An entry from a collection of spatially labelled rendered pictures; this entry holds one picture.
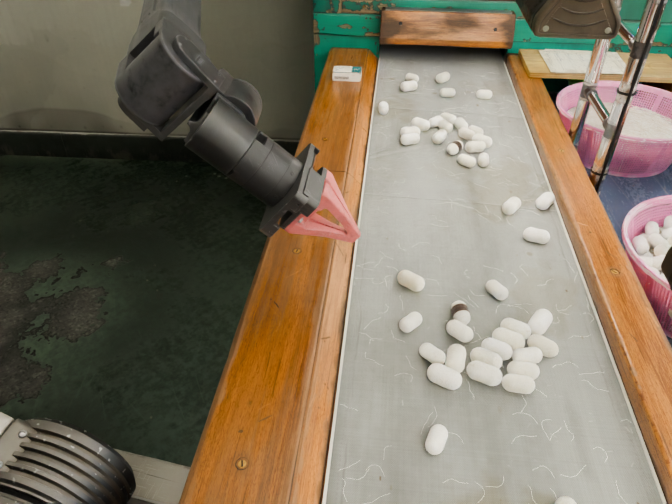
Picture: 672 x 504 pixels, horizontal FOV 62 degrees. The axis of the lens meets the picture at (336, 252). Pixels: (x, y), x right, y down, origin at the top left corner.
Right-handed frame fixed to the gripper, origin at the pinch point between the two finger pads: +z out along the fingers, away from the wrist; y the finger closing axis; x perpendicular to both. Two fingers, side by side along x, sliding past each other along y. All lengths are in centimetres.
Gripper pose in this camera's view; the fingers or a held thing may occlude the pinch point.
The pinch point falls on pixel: (351, 234)
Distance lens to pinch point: 60.9
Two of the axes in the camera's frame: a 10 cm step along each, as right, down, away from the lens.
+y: 1.0, -6.3, 7.7
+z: 7.6, 5.5, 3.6
